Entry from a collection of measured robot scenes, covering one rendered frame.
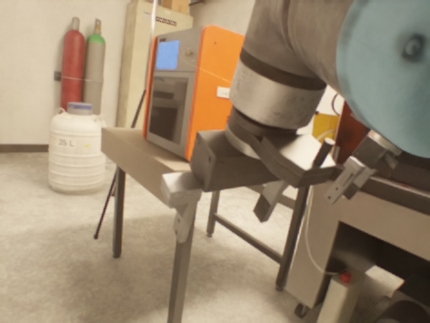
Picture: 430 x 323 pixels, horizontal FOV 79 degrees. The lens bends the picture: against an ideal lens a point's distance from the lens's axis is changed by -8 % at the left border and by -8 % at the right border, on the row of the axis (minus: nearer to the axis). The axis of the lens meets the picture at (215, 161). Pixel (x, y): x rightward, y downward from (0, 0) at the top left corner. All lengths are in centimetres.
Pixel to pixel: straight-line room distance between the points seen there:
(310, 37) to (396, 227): 95
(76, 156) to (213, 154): 214
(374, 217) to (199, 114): 70
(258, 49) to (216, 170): 12
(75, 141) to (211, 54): 166
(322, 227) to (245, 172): 92
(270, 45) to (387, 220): 91
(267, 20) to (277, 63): 3
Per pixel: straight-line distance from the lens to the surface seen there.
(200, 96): 87
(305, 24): 18
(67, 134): 236
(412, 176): 115
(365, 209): 111
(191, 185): 31
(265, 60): 25
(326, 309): 139
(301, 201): 139
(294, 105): 26
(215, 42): 90
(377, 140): 63
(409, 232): 108
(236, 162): 29
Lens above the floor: 92
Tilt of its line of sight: 13 degrees down
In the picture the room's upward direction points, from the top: 9 degrees clockwise
